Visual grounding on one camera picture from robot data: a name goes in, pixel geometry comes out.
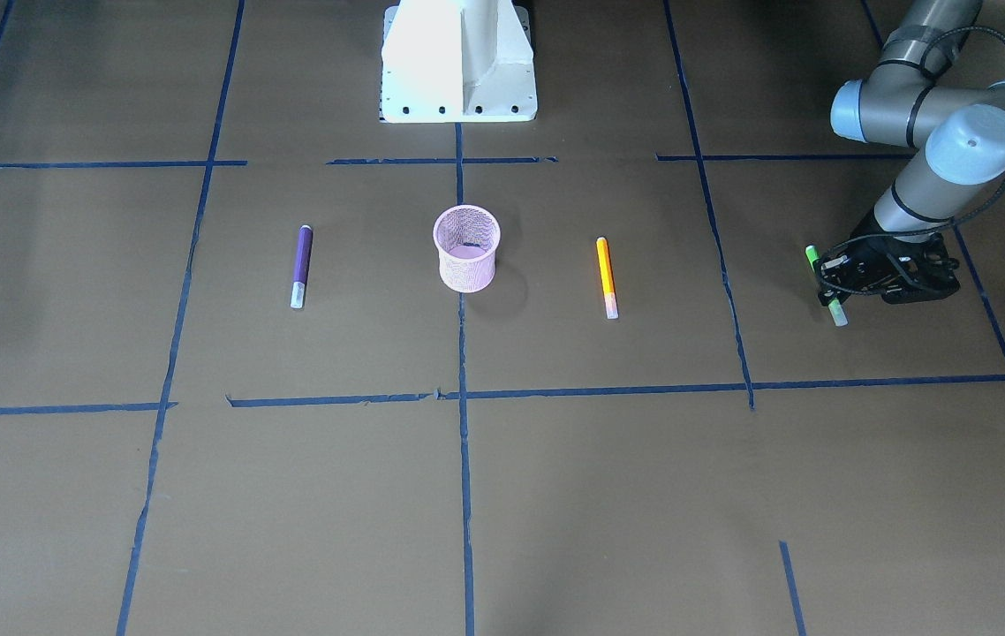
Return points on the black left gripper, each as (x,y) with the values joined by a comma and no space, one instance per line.
(875,262)

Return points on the green highlighter pen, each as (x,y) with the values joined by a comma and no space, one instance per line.
(827,295)

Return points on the orange highlighter pen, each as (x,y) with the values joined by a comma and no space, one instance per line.
(607,281)

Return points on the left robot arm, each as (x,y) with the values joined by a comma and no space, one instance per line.
(957,135)

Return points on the pink mesh pen holder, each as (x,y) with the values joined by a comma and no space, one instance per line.
(466,238)

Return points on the purple highlighter pen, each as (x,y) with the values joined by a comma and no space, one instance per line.
(300,266)

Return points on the white pillar with base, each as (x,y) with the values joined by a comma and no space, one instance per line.
(457,61)

